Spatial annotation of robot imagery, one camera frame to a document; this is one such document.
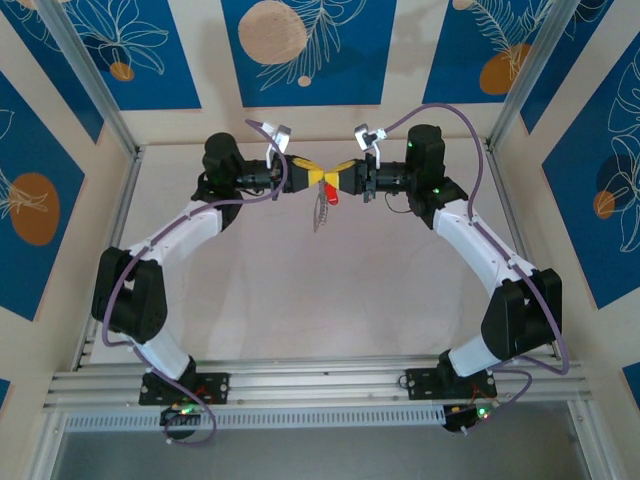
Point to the silver aluminium frame post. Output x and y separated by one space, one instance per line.
84 65
532 65

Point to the silver aluminium frame leg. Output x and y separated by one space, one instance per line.
590 450
47 450

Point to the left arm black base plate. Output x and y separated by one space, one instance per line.
215 387

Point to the silver aluminium side rail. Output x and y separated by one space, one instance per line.
500 170
122 210

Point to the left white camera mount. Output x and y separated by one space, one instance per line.
271 156

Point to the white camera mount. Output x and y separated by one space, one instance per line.
377 156
271 156

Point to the silver carabiner with key rings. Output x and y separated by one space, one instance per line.
320 215

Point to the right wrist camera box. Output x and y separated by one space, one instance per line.
364 136

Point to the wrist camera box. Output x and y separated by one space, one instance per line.
280 136
364 136

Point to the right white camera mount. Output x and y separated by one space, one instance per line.
377 156

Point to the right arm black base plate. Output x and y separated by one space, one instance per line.
420 382

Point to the key with red tag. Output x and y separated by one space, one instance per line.
331 195

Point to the white table cloth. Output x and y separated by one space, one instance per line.
320 310

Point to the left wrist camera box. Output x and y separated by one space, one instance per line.
280 136

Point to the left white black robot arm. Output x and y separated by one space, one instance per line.
175 235

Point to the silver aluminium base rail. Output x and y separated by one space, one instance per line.
320 385

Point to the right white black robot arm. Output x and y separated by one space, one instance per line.
475 240

